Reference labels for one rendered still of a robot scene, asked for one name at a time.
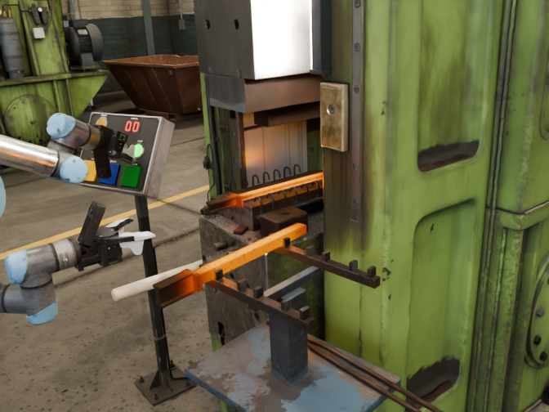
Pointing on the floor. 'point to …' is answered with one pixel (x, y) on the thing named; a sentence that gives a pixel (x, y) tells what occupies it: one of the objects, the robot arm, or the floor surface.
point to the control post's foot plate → (153, 390)
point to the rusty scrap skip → (161, 84)
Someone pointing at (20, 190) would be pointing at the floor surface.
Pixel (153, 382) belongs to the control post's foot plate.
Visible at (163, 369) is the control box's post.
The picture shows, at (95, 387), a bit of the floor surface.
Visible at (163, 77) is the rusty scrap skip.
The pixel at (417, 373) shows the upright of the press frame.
